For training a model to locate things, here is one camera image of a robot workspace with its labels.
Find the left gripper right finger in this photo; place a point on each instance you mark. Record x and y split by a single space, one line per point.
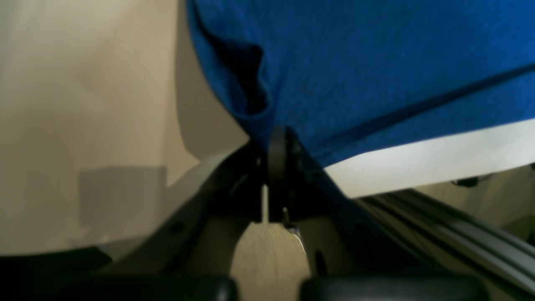
352 257

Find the aluminium table edge rail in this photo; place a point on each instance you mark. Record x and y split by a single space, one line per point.
494 254

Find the dark blue t-shirt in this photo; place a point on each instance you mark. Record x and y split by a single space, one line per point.
354 76

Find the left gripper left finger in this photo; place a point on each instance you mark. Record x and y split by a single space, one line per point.
187 259

